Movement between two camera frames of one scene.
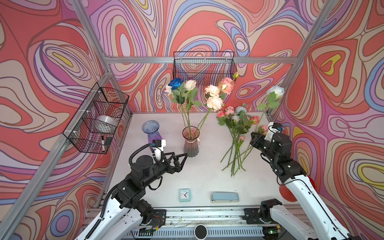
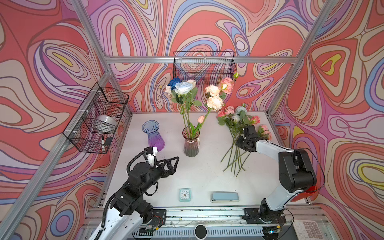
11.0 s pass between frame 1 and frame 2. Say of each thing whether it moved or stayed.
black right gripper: moved
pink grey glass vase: stayed
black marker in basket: stayed
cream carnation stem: stayed
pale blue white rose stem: moved
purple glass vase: stayed
